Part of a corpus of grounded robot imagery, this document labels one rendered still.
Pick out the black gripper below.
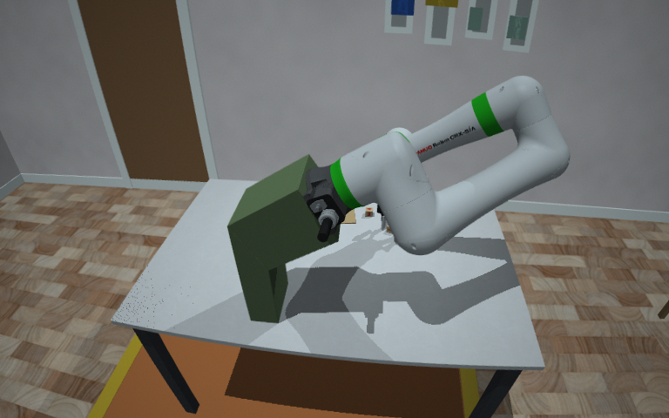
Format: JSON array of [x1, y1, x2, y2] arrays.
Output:
[[377, 204, 386, 230]]

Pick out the tan flat mat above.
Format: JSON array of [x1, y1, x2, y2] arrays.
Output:
[[341, 209, 356, 224]]

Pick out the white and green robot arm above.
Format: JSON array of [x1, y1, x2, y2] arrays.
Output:
[[302, 76, 570, 255]]

